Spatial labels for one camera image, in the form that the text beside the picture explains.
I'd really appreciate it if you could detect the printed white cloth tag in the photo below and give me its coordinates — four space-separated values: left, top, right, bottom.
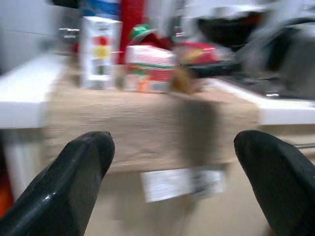
140 169 227 203

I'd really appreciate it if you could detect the white juice carton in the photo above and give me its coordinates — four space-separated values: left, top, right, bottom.
80 16 123 90

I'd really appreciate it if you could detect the beige kitchen cabinet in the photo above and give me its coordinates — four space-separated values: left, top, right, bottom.
0 122 315 236

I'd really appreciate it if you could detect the beige linen cloth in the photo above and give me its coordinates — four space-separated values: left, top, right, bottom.
45 66 261 174

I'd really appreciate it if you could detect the white kitchen appliance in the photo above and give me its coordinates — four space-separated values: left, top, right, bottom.
196 4 315 50

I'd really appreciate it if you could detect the steel gas stove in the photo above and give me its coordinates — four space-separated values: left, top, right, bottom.
190 60 315 99

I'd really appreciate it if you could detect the orange board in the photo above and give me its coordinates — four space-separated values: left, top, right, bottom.
0 179 14 217

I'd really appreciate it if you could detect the red green milk carton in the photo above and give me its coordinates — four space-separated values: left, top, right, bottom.
125 23 177 94

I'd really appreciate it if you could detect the red kitchen appliance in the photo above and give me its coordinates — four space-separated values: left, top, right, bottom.
118 0 147 64

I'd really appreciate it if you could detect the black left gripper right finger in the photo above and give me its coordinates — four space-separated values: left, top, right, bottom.
233 130 315 236

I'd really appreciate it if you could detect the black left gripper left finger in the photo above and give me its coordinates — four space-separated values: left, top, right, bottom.
0 131 116 236

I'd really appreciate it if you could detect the plastic container red lid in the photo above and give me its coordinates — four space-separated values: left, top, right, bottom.
172 41 222 95

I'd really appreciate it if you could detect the clear water bottle blue cap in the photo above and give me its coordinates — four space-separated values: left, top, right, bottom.
80 0 120 19

